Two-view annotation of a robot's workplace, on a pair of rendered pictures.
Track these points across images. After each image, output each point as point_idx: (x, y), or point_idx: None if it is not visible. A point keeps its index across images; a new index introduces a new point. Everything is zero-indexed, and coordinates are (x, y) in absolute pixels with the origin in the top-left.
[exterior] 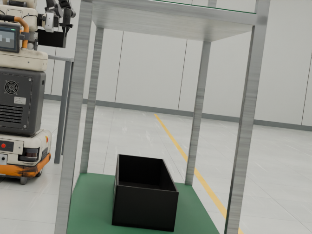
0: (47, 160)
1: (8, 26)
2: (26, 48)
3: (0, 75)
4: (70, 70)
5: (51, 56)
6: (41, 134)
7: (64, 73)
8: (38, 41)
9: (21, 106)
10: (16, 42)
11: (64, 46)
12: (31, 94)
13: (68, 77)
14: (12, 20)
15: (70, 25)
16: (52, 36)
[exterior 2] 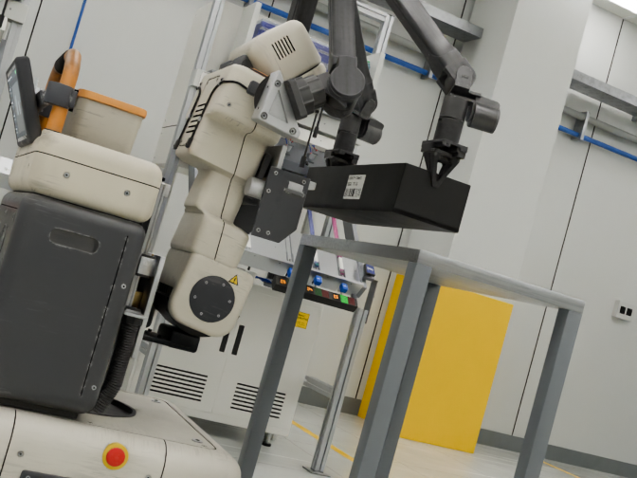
0: None
1: (12, 64)
2: (52, 129)
3: (7, 213)
4: (421, 295)
5: (389, 249)
6: (86, 428)
7: (397, 303)
8: (361, 200)
9: None
10: (22, 107)
11: (428, 217)
12: (1, 262)
13: (401, 315)
14: (63, 62)
15: (441, 143)
16: (385, 180)
